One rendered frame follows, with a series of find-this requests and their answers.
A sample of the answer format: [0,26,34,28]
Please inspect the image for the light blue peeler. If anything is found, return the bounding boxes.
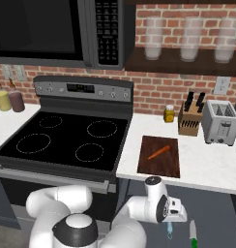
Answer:
[165,222,174,240]

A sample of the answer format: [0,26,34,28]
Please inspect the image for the yellow squeeze bottle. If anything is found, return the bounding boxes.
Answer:
[0,77,13,112]

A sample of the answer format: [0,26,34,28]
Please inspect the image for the grey oven door handle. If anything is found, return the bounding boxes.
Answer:
[0,164,118,195]

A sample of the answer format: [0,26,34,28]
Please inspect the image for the wooden knife block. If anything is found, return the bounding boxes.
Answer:
[177,102,204,138]

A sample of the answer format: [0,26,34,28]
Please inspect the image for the maroon squeeze bottle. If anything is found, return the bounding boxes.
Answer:
[7,78,26,113]

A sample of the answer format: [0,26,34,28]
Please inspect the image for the dark grey base cabinet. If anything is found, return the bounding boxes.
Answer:
[115,177,236,248]

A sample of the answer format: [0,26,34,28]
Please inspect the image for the green handled knife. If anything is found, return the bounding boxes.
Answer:
[189,219,199,248]

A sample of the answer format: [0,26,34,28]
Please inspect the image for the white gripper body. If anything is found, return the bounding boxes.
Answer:
[169,199,189,224]

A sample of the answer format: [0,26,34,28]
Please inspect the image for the grey wall outlet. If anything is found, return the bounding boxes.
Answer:
[1,64,28,82]

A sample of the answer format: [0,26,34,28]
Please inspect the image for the small yellow jar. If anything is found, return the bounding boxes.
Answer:
[163,104,176,124]

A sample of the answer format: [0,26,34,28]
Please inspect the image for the white wall outlet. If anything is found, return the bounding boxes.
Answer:
[214,76,232,96]

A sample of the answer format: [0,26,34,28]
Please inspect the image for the black microwave oven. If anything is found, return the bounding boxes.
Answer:
[0,0,137,71]

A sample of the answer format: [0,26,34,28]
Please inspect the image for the black knife handle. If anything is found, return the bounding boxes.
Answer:
[194,92,207,114]
[184,91,195,112]

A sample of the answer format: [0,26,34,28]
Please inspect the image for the dark wooden shelf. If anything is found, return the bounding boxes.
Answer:
[124,47,236,78]

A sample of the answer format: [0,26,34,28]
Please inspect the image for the clear glass jar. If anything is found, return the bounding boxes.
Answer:
[214,17,236,64]
[144,16,164,61]
[179,16,204,63]

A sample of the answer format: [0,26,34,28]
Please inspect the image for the silver toaster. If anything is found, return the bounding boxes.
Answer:
[201,99,236,147]

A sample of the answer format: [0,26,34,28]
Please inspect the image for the dark wooden cutting board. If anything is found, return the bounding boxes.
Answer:
[136,135,182,179]

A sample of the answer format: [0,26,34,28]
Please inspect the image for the orange carrot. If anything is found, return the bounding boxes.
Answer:
[147,144,172,161]

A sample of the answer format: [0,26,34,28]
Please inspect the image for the black stove with hob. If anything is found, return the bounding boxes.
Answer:
[0,76,134,195]

